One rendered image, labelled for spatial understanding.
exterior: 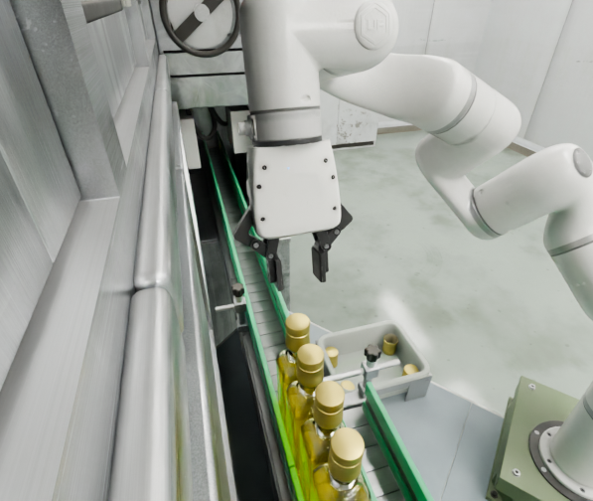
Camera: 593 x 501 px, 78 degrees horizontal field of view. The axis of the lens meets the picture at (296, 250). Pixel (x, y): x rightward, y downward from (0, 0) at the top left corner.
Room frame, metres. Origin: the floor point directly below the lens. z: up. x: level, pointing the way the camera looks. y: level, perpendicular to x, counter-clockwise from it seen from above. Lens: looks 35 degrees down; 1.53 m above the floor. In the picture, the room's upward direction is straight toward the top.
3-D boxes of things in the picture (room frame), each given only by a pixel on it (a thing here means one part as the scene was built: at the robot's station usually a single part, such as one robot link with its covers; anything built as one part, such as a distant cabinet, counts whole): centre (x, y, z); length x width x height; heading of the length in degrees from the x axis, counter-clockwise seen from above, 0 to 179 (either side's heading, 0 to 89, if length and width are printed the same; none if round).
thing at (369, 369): (0.43, -0.11, 0.95); 0.17 x 0.03 x 0.12; 106
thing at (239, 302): (0.61, 0.15, 0.94); 0.07 x 0.04 x 0.13; 106
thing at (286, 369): (0.36, 0.00, 0.99); 0.06 x 0.06 x 0.21; 17
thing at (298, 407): (0.30, -0.02, 0.99); 0.06 x 0.06 x 0.21; 17
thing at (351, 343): (0.57, -0.18, 0.80); 0.22 x 0.17 x 0.09; 106
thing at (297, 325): (0.36, 0.00, 1.14); 0.04 x 0.04 x 0.04
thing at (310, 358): (0.30, -0.02, 1.14); 0.04 x 0.04 x 0.04
